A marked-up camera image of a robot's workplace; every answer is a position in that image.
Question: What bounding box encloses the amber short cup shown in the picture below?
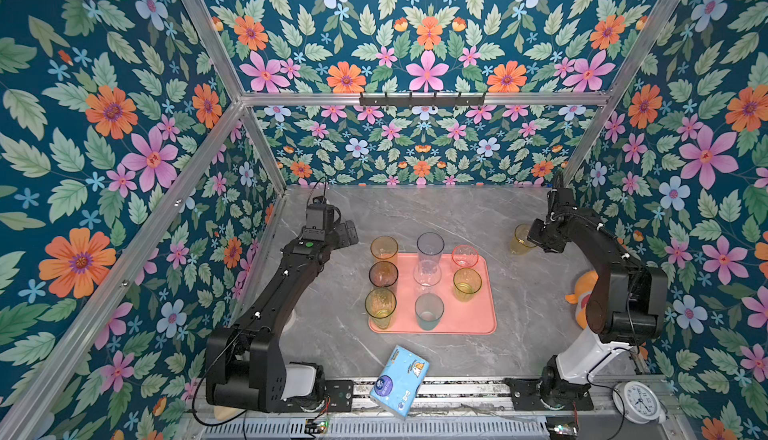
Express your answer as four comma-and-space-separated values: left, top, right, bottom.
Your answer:
510, 224, 537, 256

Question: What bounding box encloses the dark grey plastic cup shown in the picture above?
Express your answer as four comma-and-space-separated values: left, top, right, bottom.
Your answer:
368, 261, 399, 290

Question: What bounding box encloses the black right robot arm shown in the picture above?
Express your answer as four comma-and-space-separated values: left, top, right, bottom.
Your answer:
528, 187, 668, 408

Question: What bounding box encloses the blue transparent cup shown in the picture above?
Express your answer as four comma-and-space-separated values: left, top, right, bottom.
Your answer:
416, 232, 445, 264

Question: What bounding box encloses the light green tall cup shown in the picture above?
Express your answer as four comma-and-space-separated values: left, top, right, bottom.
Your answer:
365, 288, 397, 330

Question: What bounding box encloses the blue tissue pack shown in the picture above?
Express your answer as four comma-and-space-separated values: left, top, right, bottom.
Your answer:
369, 346, 430, 420

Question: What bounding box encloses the pink plastic tray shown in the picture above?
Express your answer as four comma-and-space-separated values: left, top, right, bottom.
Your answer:
368, 253, 497, 335

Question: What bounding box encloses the white alarm clock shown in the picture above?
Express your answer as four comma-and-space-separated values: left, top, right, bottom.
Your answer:
613, 381, 666, 425

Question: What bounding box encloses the black hook rail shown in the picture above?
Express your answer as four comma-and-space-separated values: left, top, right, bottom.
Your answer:
358, 92, 486, 109

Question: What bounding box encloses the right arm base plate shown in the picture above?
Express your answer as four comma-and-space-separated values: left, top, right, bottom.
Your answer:
503, 378, 594, 411

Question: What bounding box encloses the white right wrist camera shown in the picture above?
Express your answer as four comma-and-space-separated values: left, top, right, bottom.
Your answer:
548, 171, 572, 213

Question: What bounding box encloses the teal frosted cup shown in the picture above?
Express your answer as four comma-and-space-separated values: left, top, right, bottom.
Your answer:
414, 293, 445, 331

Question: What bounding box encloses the yellow plastic cup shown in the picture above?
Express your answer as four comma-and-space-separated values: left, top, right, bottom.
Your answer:
370, 236, 399, 264

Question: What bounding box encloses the beige sponge block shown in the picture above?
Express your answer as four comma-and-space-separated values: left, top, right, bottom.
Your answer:
213, 406, 245, 422

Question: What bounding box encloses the orange fish plush toy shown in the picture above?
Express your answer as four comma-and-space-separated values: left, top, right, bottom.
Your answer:
565, 270, 598, 329

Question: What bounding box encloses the clear transparent cup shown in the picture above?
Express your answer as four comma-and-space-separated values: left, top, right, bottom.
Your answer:
413, 260, 442, 294

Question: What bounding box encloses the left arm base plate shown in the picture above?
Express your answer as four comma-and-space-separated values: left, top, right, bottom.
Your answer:
277, 379, 355, 415

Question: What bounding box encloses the pink transparent cup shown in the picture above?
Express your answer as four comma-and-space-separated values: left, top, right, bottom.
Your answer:
451, 245, 479, 269

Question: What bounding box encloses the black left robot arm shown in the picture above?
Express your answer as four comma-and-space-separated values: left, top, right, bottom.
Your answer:
205, 220, 359, 413

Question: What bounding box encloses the green short cup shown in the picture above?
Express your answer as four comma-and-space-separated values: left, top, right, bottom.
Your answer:
453, 268, 483, 302

